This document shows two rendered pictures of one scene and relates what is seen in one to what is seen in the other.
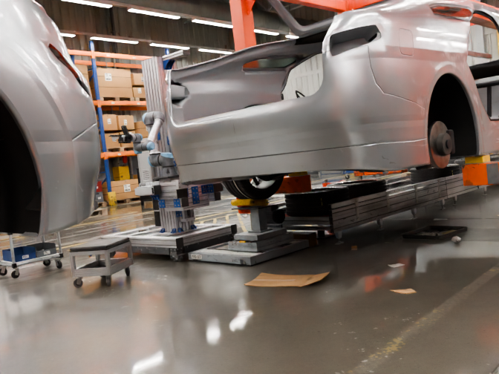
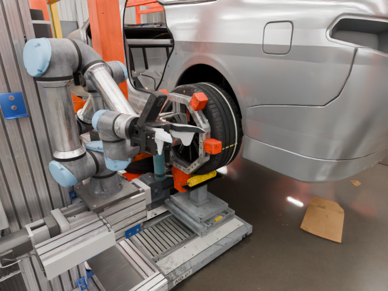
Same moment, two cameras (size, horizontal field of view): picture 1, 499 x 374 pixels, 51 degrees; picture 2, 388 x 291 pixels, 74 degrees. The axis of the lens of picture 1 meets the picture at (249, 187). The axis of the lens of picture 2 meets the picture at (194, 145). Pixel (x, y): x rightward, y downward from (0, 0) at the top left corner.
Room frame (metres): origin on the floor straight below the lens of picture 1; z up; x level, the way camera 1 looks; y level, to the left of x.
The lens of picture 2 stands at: (4.67, 1.76, 1.45)
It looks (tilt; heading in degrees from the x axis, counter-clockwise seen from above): 22 degrees down; 275
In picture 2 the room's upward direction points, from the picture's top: straight up
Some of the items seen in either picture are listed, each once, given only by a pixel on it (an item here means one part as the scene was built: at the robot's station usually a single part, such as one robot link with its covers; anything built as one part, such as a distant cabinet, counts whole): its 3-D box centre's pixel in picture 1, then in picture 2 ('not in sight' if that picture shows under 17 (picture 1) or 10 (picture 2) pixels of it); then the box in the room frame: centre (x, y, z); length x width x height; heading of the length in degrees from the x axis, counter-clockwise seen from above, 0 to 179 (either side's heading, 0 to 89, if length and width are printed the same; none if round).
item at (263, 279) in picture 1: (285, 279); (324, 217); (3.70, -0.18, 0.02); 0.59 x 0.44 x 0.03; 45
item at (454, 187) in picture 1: (432, 188); not in sight; (7.28, -2.53, 0.20); 1.00 x 0.86 x 0.39; 135
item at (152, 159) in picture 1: (153, 139); (63, 117); (5.23, 0.89, 1.19); 0.15 x 0.12 x 0.55; 62
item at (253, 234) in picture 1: (258, 220); (198, 189); (4.80, -0.05, 0.32); 0.40 x 0.30 x 0.28; 135
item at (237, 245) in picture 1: (261, 241); (198, 208); (4.80, -0.05, 0.13); 0.50 x 0.36 x 0.10; 135
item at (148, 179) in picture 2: (271, 222); (164, 186); (5.11, -0.18, 0.26); 0.42 x 0.18 x 0.35; 45
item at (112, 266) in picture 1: (102, 261); not in sight; (4.41, 1.31, 0.17); 0.43 x 0.36 x 0.34; 165
